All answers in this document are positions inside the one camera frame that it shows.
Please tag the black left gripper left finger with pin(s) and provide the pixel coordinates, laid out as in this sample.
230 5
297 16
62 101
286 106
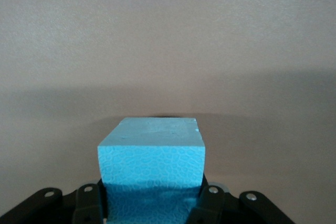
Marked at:
86 203

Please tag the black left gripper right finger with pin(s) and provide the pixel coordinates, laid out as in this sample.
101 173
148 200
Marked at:
212 203

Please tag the blue foam cube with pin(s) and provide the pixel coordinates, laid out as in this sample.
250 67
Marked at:
151 155

